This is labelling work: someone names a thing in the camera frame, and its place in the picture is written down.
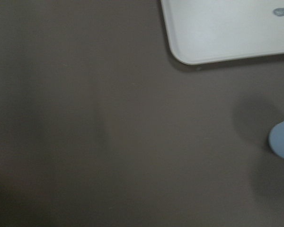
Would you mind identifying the cream rabbit tray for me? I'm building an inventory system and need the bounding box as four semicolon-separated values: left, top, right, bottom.
161;0;284;65

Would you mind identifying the light blue cup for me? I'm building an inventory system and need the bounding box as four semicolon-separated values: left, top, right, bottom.
268;121;284;159

